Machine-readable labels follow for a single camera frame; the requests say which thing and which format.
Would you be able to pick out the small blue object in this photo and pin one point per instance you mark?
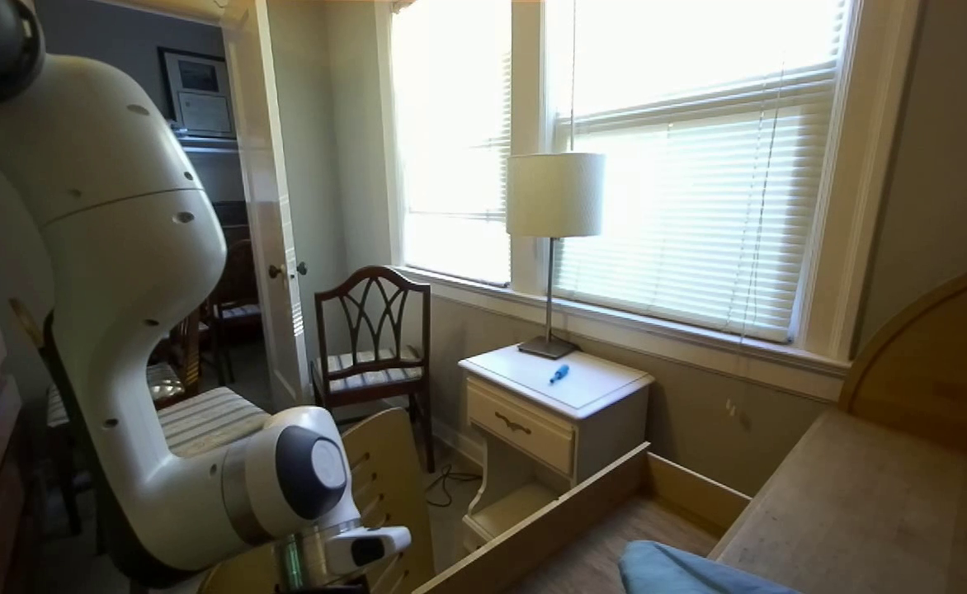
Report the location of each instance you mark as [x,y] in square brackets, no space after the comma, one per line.
[560,374]

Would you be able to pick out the white door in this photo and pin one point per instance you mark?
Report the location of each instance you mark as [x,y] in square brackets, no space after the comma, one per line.
[247,50]

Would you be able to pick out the wooden roll-top desk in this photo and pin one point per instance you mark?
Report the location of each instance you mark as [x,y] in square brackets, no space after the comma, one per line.
[872,500]

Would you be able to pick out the window with white blinds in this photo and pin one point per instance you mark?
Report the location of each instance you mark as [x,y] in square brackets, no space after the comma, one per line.
[740,142]

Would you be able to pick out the dark wooden chair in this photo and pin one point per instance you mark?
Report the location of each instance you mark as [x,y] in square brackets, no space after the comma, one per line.
[374,344]

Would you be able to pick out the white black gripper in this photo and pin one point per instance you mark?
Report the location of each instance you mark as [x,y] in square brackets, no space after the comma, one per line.
[358,548]

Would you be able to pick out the blue cloth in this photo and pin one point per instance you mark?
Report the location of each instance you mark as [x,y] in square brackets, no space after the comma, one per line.
[661,570]

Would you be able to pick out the open wooden centre drawer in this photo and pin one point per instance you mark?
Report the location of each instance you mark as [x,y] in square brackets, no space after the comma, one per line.
[571,541]

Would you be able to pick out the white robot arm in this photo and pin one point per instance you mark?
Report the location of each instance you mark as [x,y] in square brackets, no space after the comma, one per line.
[132,248]

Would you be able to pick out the white nightstand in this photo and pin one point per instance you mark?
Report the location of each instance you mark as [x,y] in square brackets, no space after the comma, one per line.
[541,440]

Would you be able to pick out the table lamp white shade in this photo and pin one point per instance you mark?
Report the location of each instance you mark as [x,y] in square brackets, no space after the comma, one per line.
[553,195]

